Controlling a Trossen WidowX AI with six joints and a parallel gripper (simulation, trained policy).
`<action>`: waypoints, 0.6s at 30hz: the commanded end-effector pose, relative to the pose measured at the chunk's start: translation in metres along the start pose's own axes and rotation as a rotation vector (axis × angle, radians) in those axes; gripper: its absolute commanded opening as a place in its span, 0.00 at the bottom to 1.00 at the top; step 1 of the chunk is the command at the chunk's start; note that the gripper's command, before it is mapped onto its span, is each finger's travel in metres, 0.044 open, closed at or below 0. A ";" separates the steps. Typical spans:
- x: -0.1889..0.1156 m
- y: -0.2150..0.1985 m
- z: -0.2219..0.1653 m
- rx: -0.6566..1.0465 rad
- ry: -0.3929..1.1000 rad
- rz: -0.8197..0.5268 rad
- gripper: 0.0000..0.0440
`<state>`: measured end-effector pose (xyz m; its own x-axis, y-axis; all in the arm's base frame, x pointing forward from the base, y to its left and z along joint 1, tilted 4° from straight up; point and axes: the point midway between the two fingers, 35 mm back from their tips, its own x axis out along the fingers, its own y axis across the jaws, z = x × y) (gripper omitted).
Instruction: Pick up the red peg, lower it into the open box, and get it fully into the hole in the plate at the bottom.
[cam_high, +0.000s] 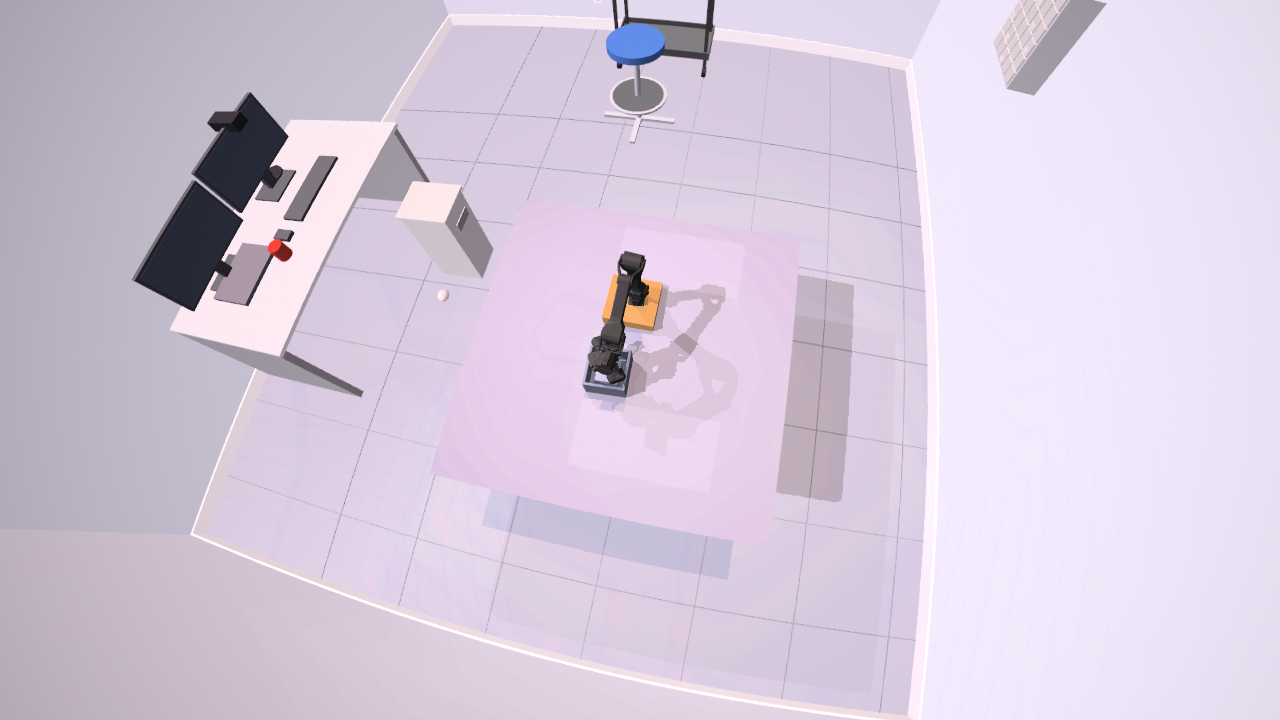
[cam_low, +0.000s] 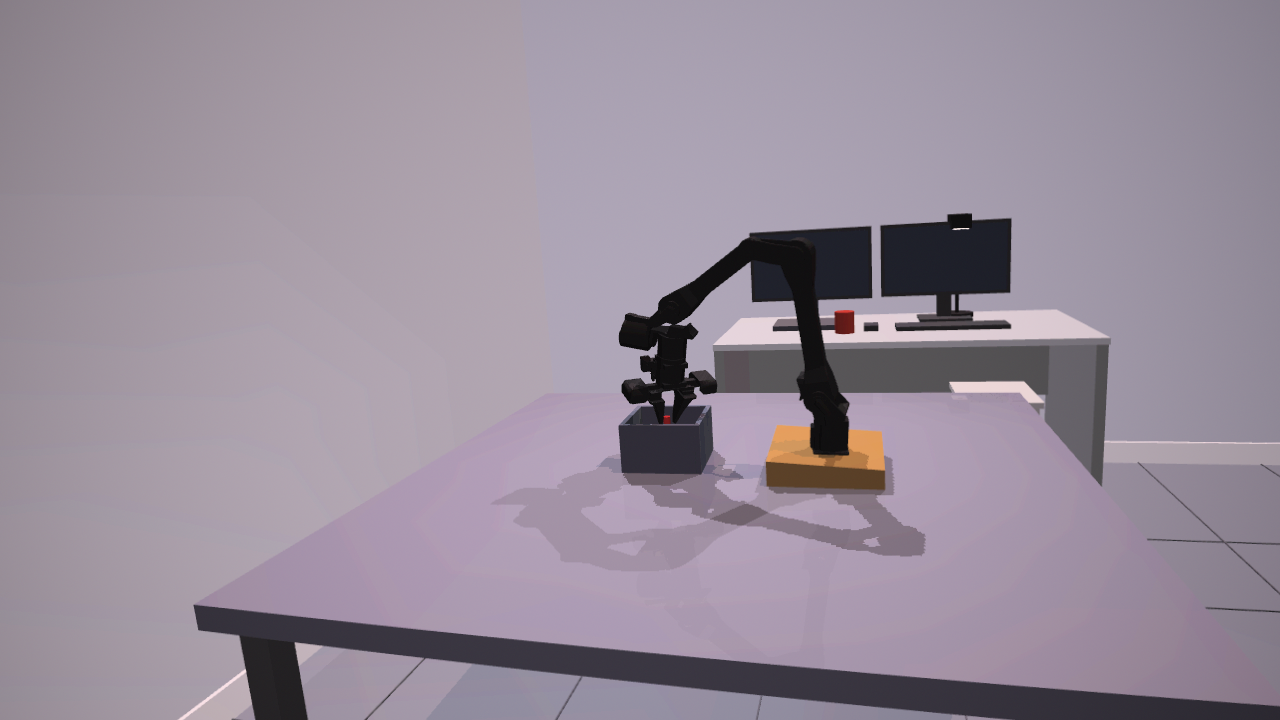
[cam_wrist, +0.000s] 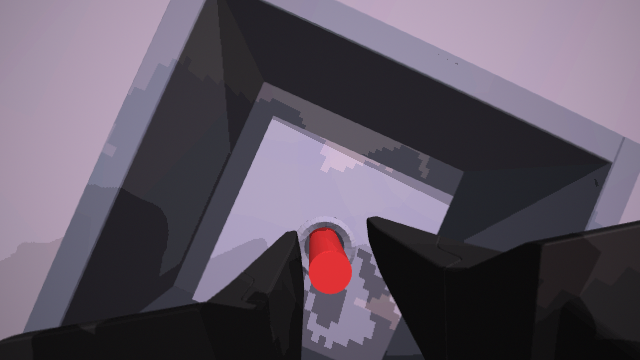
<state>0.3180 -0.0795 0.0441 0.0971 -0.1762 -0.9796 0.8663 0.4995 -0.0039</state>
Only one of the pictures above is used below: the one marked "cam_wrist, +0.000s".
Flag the dark grey open box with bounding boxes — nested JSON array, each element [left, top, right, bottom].
[[23, 0, 640, 333]]

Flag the pale lavender plate with hole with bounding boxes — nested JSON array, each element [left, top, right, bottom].
[[192, 116, 453, 360]]

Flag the red peg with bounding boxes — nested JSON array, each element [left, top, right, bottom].
[[309, 227, 352, 294]]

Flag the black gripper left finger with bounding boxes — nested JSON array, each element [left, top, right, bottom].
[[0, 230, 304, 360]]

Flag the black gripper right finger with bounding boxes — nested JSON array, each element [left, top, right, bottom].
[[366, 216, 640, 360]]

